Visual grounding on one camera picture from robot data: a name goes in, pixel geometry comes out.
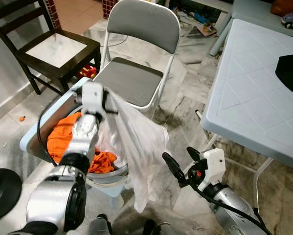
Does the red toy truck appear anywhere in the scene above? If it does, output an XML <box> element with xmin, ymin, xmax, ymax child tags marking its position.
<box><xmin>78</xmin><ymin>64</ymin><xmax>98</xmax><ymax>80</ymax></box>

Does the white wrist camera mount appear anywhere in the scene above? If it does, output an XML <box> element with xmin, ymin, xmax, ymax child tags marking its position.
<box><xmin>81</xmin><ymin>81</ymin><xmax>108</xmax><ymax>118</ymax></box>
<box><xmin>199</xmin><ymin>148</ymin><xmax>226</xmax><ymax>189</ymax></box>

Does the white shirt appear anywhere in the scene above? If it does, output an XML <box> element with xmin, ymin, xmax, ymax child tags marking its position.
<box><xmin>96</xmin><ymin>91</ymin><xmax>169</xmax><ymax>213</ymax></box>

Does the orange garment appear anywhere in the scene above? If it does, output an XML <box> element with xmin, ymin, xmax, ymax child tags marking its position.
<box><xmin>47</xmin><ymin>113</ymin><xmax>118</xmax><ymax>174</ymax></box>

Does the light blue plastic stool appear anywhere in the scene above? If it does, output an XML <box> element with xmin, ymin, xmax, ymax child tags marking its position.
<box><xmin>20</xmin><ymin>77</ymin><xmax>130</xmax><ymax>196</ymax></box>

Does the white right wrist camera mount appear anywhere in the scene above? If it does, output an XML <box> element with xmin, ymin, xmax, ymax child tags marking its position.
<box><xmin>199</xmin><ymin>148</ymin><xmax>226</xmax><ymax>189</ymax></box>

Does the large light blue plastic table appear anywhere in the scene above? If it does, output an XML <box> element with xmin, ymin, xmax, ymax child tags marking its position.
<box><xmin>201</xmin><ymin>19</ymin><xmax>293</xmax><ymax>206</ymax></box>

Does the grey folding chair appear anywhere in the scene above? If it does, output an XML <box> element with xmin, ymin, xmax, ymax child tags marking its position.
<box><xmin>91</xmin><ymin>0</ymin><xmax>181</xmax><ymax>113</ymax></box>

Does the black garment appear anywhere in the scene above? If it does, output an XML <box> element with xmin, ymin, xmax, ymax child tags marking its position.
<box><xmin>275</xmin><ymin>54</ymin><xmax>293</xmax><ymax>106</ymax></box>

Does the small light blue table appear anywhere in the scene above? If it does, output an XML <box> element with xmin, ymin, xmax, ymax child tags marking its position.
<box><xmin>210</xmin><ymin>0</ymin><xmax>293</xmax><ymax>57</ymax></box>

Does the black round disc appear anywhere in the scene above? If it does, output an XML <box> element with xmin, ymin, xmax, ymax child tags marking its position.
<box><xmin>0</xmin><ymin>168</ymin><xmax>23</xmax><ymax>223</ymax></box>

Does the metal laundry bowl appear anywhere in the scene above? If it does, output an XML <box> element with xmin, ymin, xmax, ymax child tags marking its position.
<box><xmin>36</xmin><ymin>91</ymin><xmax>130</xmax><ymax>186</ymax></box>

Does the grey right robot leg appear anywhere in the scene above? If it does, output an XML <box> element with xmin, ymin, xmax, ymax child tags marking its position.
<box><xmin>144</xmin><ymin>219</ymin><xmax>175</xmax><ymax>235</ymax></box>

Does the dark wooden chair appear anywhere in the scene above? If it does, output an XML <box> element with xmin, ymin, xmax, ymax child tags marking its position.
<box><xmin>0</xmin><ymin>0</ymin><xmax>102</xmax><ymax>95</ymax></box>

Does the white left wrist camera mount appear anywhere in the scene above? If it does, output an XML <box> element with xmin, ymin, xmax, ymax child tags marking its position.
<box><xmin>81</xmin><ymin>81</ymin><xmax>108</xmax><ymax>118</ymax></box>

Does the orange bag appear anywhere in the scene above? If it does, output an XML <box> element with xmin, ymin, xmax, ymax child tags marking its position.
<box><xmin>270</xmin><ymin>0</ymin><xmax>293</xmax><ymax>16</ymax></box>

